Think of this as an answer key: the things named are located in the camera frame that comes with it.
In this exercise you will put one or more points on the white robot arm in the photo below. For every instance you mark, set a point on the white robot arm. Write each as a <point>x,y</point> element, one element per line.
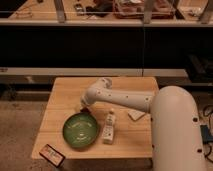
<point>175,126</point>

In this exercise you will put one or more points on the white sponge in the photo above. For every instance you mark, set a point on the white sponge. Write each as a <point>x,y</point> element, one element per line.
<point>135,115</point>

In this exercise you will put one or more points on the wooden table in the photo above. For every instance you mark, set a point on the wooden table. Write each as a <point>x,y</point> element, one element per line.
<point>131,140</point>

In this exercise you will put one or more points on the white squeeze bottle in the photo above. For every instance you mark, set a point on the white squeeze bottle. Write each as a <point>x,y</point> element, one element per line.
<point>108,129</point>

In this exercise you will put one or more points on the green bowl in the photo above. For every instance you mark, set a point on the green bowl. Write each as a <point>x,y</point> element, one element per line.
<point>80,130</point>

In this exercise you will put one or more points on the small red black box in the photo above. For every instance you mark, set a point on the small red black box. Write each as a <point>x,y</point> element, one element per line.
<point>52,155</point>

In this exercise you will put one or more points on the long workbench shelf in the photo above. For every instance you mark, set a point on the long workbench shelf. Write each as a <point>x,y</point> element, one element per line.
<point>107,13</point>

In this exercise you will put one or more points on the blue device on floor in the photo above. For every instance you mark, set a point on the blue device on floor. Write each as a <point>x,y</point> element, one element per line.
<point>206,135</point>

